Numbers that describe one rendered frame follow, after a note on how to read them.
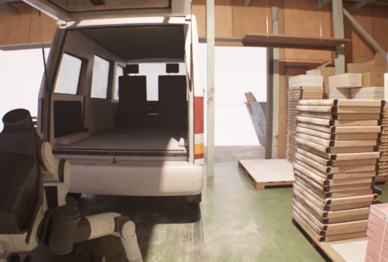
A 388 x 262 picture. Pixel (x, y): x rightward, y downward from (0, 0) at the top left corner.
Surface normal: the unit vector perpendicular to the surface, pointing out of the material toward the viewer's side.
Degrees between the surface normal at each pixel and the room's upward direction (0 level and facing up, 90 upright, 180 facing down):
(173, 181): 89
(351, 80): 90
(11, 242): 124
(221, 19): 90
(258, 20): 90
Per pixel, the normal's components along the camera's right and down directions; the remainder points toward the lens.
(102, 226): 0.86, -0.10
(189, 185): 0.11, 0.09
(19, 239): 0.22, 0.60
